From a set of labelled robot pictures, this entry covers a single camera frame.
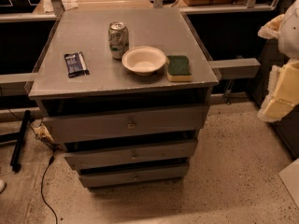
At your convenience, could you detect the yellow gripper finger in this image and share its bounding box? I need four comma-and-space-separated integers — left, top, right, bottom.
258, 14, 284, 39
257, 59, 299, 122

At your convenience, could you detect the grey drawer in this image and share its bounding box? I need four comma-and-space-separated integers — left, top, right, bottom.
64, 139, 197, 171
79, 163, 189, 188
44, 105, 208, 143

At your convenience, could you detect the grey top drawer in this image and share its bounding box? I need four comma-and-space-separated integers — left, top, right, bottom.
44, 105, 208, 143

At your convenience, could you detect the grey drawer cabinet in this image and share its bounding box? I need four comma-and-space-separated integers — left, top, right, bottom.
29, 8, 218, 189

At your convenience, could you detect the grey bottom drawer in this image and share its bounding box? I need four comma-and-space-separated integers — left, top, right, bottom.
79, 163, 189, 188

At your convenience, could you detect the dark cabinet at right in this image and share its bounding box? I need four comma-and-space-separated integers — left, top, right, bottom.
251, 39, 299, 159

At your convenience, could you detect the green yellow sponge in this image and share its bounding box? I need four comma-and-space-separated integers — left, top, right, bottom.
166, 55, 192, 82

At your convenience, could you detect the white paper bowl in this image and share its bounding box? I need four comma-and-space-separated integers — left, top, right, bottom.
121, 46, 166, 76

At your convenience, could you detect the green soda can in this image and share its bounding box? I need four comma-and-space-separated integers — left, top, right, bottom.
108, 21, 129, 60

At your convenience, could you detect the blue snack packet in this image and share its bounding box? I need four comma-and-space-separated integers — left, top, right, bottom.
64, 51, 90, 78

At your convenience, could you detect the white crumpled cloth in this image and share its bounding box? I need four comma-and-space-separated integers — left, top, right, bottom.
62, 0, 78, 10

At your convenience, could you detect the white power strip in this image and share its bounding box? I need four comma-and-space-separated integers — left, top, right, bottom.
34, 125, 53, 143

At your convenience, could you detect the black bar on floor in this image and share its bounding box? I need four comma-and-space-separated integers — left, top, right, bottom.
10, 110, 31, 173

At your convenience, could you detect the grey side rail beam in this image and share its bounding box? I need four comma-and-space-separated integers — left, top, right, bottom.
209, 58, 261, 80

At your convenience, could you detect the black floor cable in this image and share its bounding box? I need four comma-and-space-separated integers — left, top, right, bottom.
40, 154, 59, 224

